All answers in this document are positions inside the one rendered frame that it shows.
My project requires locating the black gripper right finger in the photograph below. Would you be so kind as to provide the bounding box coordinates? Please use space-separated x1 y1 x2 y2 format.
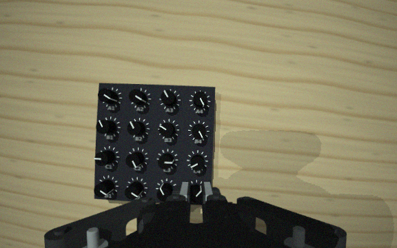
202 182 347 248

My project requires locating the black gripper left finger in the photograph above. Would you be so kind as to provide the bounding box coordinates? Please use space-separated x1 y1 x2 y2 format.
44 182 191 248

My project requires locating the black knob box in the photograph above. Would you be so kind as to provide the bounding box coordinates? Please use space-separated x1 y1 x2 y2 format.
94 83 215 205

